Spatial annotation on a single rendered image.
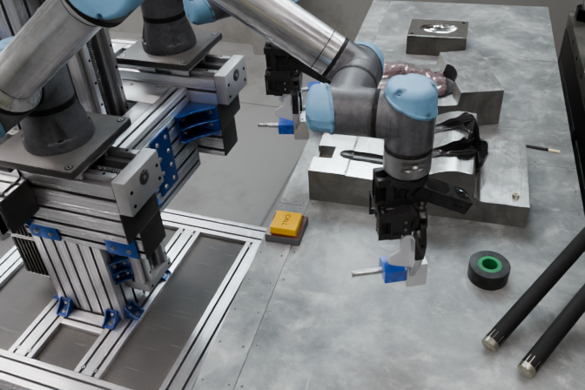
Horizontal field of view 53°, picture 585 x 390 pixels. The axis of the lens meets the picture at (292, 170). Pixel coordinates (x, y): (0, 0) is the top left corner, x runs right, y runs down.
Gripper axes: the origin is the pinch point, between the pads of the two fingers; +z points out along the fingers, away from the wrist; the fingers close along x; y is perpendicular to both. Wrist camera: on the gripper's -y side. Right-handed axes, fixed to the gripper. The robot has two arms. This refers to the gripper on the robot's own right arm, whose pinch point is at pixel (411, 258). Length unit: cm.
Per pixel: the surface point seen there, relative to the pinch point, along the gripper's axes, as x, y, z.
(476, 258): -8.3, -16.8, 11.4
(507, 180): -28.8, -31.8, 8.9
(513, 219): -19.9, -30.0, 13.0
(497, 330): 9.3, -13.8, 11.5
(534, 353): 15.0, -17.9, 11.6
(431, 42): -109, -40, 10
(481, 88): -63, -39, 4
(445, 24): -118, -48, 8
